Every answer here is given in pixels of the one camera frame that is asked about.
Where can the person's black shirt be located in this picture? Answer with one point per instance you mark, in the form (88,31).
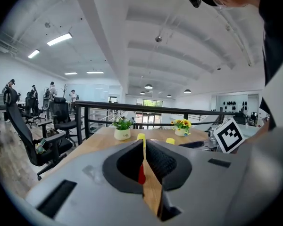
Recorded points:
(278,32)

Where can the black office chair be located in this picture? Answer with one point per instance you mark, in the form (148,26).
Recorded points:
(60,109)
(29,105)
(22,128)

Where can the green plant in white pot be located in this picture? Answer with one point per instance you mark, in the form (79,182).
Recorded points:
(122,128)

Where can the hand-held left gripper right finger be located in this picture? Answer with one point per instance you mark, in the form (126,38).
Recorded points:
(202,185)

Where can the round ceiling device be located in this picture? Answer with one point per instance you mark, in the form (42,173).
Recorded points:
(158,39)

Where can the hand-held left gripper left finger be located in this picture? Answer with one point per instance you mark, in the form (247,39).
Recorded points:
(85,185)

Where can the sunflower bouquet in vase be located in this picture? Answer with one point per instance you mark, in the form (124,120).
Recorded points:
(182,126)

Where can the green bottle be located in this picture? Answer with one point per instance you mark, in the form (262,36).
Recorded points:
(40,146)

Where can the red paper cup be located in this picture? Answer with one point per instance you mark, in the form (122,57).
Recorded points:
(141,174)

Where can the yellow paper cup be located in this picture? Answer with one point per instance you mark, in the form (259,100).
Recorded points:
(170,140)
(141,136)

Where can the long ceiling tube light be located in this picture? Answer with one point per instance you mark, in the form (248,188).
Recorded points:
(59,39)
(95,72)
(70,73)
(33,54)

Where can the bare branch coat stand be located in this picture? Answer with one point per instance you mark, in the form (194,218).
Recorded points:
(64,91)

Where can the person's right forearm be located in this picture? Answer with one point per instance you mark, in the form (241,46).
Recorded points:
(259,133)

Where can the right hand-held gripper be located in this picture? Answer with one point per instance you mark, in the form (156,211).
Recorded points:
(228,138)

